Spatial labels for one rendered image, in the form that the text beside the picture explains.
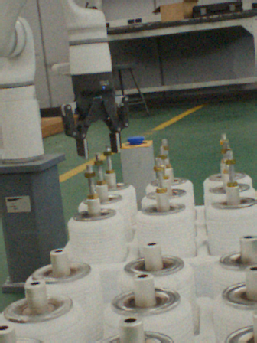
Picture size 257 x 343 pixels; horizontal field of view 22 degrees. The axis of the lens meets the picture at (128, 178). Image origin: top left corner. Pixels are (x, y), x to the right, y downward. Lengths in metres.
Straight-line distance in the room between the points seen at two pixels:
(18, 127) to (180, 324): 0.92
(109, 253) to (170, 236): 0.11
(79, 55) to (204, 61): 5.26
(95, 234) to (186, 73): 5.43
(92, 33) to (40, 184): 0.45
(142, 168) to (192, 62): 5.00
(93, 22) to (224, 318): 0.67
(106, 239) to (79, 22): 0.38
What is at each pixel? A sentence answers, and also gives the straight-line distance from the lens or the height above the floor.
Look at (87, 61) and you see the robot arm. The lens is 1.20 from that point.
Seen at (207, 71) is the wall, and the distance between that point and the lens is 6.44.
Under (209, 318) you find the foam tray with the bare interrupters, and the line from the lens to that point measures 0.86.
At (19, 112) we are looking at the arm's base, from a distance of 1.53.
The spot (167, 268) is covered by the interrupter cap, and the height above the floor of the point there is 0.25.
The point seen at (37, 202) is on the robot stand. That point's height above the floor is 0.21.
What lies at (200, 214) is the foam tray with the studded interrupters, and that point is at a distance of 1.37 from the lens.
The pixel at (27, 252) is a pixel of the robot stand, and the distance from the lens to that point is 1.57.
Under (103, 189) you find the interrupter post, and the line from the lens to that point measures 1.25.
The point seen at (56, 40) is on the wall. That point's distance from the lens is 6.89.
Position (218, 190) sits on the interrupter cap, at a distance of 1.23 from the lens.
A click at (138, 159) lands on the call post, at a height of 0.28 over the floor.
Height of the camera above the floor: 0.51
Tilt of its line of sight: 10 degrees down
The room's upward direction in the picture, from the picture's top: 6 degrees counter-clockwise
